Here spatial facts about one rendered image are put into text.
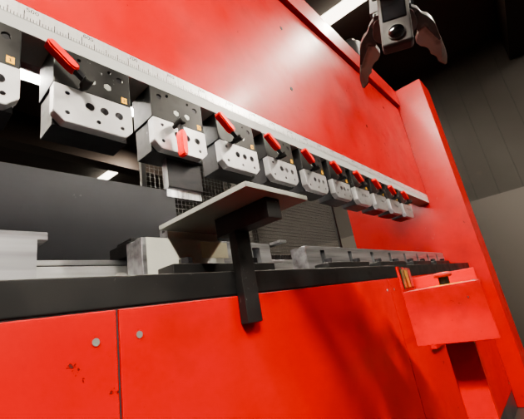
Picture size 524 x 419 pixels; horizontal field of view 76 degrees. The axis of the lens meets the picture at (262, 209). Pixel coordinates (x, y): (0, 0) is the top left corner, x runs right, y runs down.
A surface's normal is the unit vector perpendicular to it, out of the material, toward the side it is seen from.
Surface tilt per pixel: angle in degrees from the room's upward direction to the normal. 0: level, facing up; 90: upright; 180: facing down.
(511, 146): 90
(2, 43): 90
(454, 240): 90
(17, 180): 90
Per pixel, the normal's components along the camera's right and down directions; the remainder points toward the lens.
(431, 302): -0.51, -0.17
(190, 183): 0.73, -0.32
